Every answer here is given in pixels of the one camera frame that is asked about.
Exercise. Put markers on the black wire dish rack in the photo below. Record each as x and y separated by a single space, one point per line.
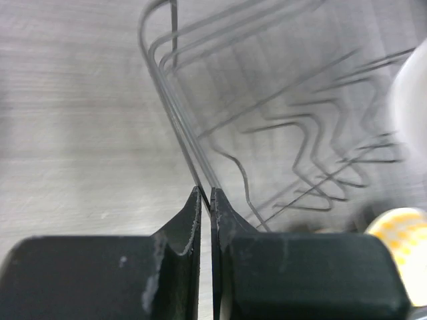
283 104

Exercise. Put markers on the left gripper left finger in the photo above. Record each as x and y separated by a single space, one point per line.
107 276

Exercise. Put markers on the white bowl with blue stripes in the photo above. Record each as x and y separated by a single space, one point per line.
407 101

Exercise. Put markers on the yellow dotted bowl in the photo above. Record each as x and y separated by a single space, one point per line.
403 232

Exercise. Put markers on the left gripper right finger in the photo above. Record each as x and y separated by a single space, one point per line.
258 275

